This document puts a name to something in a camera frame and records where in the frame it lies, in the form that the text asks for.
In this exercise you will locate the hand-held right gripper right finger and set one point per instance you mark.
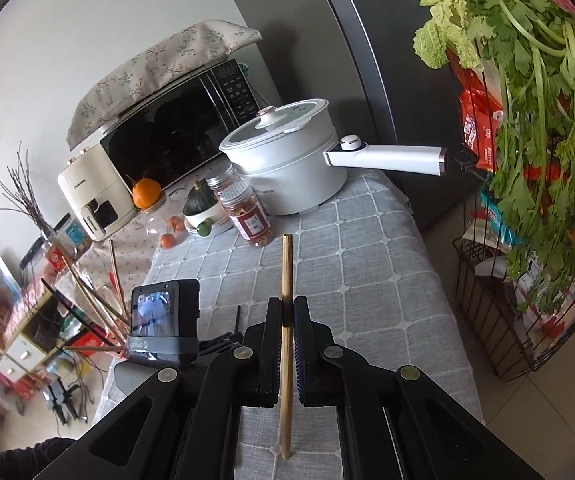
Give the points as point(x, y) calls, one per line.
point(300, 360)

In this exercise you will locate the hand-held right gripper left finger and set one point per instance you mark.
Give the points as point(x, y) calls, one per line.
point(273, 355)

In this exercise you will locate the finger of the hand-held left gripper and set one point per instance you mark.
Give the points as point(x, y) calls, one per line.
point(217, 345)

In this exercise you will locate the light wooden chopstick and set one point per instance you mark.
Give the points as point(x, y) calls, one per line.
point(113, 270)
point(92, 349)
point(286, 270)

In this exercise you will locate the thin brown chopstick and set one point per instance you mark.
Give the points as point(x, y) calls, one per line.
point(92, 300)

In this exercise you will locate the person's left forearm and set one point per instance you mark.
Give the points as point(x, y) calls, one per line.
point(22, 460)

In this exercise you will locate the small red tomato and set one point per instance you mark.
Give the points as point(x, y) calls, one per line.
point(168, 240)
point(177, 223)

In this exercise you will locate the floral tablecloth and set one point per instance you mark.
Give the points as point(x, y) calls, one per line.
point(132, 250)

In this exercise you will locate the green lime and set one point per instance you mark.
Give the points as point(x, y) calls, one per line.
point(204, 228)

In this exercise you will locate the clear glass jar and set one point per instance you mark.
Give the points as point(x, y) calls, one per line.
point(155, 220)

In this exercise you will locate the dark green squash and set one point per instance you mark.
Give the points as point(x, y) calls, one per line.
point(200, 200)

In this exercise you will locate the clear jar with red label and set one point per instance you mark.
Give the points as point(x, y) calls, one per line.
point(247, 210)

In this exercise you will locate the orange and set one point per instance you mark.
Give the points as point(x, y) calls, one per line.
point(147, 194)

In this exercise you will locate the blue labelled box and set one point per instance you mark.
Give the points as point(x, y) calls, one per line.
point(74, 235)

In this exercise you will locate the cream air fryer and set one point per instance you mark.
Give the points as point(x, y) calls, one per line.
point(97, 185)

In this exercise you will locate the black microwave oven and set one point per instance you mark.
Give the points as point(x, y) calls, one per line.
point(167, 140)

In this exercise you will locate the white electric pot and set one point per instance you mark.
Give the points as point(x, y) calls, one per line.
point(287, 175)

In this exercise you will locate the wooden shelf unit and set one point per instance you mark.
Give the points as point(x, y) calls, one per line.
point(17, 355)

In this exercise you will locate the dry twig bunch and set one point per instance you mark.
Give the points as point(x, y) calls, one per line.
point(31, 199)

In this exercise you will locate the teal snack packet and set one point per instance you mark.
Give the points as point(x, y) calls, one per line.
point(502, 225)

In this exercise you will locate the floral microwave cover cloth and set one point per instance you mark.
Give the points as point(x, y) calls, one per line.
point(157, 65)

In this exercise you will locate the red snack packet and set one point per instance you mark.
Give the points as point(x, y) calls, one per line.
point(477, 130)

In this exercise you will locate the green celery bunch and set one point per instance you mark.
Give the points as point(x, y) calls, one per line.
point(532, 110)

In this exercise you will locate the napa cabbage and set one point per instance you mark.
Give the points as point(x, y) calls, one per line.
point(442, 10)

